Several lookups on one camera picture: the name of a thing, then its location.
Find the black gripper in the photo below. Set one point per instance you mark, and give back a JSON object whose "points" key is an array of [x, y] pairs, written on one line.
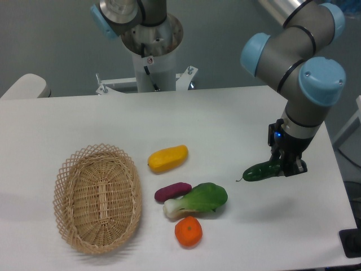
{"points": [[286, 150]]}

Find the green toy cucumber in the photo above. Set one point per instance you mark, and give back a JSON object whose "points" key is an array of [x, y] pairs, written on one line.
{"points": [[262, 171]]}

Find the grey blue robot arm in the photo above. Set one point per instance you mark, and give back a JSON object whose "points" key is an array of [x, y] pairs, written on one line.
{"points": [[287, 63]]}

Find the woven wicker basket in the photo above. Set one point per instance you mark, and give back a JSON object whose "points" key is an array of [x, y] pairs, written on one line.
{"points": [[97, 199]]}

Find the green toy bok choy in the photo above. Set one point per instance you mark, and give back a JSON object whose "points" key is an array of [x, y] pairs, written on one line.
{"points": [[205, 197]]}

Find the black device at table edge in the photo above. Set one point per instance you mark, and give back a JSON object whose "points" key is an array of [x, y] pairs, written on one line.
{"points": [[350, 239]]}

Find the purple toy sweet potato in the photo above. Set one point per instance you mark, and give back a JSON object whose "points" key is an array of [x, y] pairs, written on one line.
{"points": [[172, 191]]}

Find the orange toy fruit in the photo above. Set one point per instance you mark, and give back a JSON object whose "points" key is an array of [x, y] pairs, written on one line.
{"points": [[188, 232]]}

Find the yellow toy mango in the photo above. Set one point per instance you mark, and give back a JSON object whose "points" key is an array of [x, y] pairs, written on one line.
{"points": [[167, 159]]}

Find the white chair armrest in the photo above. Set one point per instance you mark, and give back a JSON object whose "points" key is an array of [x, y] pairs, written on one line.
{"points": [[28, 86]]}

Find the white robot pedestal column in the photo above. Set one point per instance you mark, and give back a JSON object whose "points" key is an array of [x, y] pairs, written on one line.
{"points": [[153, 49]]}

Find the white pedestal base bracket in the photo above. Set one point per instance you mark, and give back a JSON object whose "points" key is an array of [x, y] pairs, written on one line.
{"points": [[146, 83]]}

